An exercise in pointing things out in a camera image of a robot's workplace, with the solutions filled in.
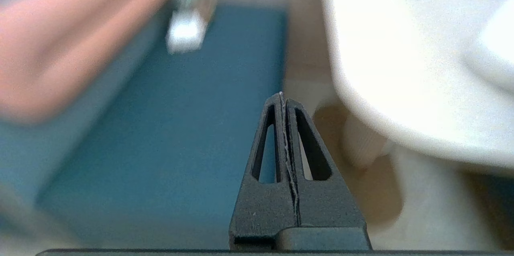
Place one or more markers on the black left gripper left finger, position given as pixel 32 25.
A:
pixel 265 211

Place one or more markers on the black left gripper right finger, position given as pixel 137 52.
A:
pixel 329 207

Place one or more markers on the dark blue seat cushion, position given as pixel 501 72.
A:
pixel 180 147

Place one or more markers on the white folded napkin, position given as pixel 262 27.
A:
pixel 186 33

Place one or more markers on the grey-blue ribbed sofa backrest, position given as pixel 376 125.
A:
pixel 24 159

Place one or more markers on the pink bolster cushion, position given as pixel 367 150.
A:
pixel 80 39

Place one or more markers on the brown table pedestal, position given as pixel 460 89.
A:
pixel 377 191

